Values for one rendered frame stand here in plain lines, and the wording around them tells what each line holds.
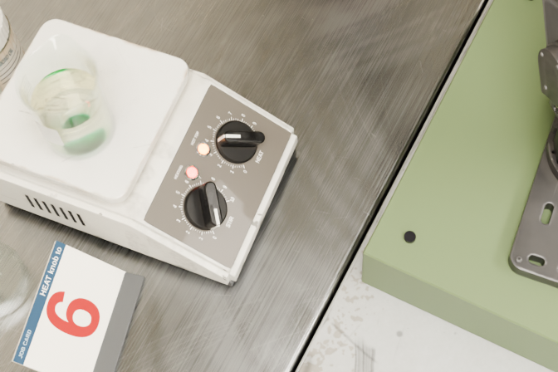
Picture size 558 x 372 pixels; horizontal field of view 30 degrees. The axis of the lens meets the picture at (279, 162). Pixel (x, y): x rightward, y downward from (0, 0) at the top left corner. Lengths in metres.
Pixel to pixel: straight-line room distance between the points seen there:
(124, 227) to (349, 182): 0.18
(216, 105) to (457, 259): 0.21
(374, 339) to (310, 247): 0.08
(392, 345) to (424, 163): 0.13
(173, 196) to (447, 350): 0.22
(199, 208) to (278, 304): 0.09
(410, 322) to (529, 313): 0.09
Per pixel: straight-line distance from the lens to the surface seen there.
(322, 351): 0.75
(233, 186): 0.75
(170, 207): 0.73
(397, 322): 0.76
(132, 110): 0.74
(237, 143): 0.75
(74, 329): 0.76
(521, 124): 0.76
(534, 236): 0.72
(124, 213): 0.72
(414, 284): 0.72
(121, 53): 0.77
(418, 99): 0.83
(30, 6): 0.92
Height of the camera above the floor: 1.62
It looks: 63 degrees down
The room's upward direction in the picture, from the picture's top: 7 degrees counter-clockwise
